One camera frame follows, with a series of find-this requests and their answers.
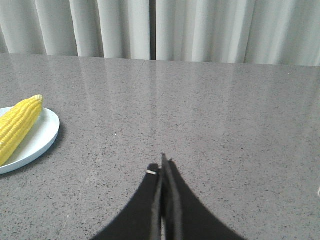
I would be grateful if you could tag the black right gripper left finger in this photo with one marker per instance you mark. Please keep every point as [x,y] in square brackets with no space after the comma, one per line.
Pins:
[141,217]

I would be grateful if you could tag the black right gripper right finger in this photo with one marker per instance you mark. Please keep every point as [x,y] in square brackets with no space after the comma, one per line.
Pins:
[185,217]

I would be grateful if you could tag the light blue round plate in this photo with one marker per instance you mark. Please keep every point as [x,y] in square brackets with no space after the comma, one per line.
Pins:
[40,138]

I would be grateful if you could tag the yellow plastic corn cob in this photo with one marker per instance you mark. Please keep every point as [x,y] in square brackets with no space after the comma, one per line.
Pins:
[17,123]

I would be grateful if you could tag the white pleated curtain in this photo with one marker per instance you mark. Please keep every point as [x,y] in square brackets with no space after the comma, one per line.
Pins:
[224,31]

